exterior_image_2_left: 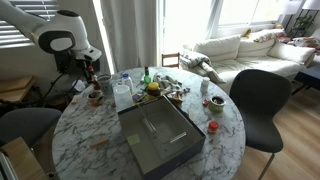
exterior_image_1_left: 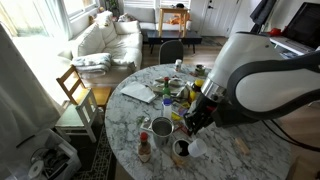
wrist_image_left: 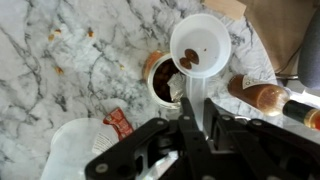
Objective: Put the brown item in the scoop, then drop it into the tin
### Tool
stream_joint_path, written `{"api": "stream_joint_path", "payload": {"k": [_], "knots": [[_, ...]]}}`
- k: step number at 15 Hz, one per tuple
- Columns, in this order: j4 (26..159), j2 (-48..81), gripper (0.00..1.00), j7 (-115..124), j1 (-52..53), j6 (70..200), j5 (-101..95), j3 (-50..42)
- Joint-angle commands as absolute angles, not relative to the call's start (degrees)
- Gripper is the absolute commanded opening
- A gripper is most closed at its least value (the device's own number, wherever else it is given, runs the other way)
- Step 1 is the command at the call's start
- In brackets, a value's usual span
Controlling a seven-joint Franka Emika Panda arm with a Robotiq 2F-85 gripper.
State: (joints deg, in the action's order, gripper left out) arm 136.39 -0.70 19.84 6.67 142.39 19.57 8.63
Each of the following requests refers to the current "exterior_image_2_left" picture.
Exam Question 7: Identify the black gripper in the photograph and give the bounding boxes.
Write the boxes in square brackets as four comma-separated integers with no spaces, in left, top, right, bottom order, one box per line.
[78,59,98,87]

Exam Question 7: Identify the hot sauce bottle red cap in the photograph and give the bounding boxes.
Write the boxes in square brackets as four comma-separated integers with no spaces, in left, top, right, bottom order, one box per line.
[88,65,101,91]

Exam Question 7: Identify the steel mug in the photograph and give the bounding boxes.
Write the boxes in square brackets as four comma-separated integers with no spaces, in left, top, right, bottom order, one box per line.
[97,73,114,96]

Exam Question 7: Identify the translucent plastic container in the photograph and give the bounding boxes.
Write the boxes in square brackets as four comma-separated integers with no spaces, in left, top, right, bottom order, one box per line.
[113,84,135,113]

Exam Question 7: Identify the white bottle blue cap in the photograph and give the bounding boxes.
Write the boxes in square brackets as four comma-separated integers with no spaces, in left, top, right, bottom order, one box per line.
[120,73,134,94]

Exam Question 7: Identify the green bottle red cap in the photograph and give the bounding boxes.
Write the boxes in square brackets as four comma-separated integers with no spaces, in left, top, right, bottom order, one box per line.
[143,65,152,85]

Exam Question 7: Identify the white curtain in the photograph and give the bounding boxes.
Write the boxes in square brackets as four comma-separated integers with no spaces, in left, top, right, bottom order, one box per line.
[99,0,159,73]

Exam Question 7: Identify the dark jar yellow lid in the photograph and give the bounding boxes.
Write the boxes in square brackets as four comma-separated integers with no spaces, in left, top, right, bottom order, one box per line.
[146,81,161,98]

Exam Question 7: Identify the wooden shelf unit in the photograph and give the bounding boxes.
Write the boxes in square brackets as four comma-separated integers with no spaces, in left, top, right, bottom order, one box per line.
[0,75,36,103]

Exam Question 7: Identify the grey padded chair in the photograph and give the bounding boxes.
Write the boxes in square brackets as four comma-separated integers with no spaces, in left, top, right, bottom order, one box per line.
[0,107,63,148]

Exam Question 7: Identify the green sticky note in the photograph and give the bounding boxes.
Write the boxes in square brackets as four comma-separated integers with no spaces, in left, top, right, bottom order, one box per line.
[126,133,142,147]

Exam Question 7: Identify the white window blinds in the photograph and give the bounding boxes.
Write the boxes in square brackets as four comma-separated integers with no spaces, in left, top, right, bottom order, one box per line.
[0,0,61,49]

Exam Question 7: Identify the crumpled cloth pile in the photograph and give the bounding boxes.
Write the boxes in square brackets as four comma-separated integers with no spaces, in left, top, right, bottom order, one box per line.
[154,73,191,101]

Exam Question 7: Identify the wooden chair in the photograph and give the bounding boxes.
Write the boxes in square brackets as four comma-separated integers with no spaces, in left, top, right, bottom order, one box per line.
[161,52,181,69]

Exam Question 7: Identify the dark blue cardboard box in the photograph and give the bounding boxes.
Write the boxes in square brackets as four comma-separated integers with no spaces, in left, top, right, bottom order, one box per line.
[117,95,207,180]

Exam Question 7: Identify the light wooden board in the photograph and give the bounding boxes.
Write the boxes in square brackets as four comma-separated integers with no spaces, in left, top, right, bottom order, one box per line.
[0,136,49,180]

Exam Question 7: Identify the folded grey blanket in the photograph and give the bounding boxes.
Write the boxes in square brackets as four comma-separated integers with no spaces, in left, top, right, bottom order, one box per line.
[179,49,228,84]

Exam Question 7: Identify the small white bottle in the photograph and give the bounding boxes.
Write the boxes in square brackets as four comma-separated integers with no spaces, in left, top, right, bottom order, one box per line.
[200,76,211,94]

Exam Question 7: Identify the small jar red lid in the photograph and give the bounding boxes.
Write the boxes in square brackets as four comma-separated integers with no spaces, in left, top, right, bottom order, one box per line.
[207,120,220,135]

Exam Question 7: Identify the white sofa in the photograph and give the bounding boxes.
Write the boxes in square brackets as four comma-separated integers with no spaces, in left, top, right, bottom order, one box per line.
[182,28,316,96]

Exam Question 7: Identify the black shell chair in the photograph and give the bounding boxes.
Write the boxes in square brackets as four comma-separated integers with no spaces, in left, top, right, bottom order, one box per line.
[229,68,293,180]

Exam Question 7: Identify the black coffee table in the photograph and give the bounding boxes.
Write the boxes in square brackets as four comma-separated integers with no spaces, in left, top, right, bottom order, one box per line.
[293,64,320,96]

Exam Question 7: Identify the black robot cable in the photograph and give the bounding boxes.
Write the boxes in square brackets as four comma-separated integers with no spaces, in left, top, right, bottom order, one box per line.
[43,71,88,108]

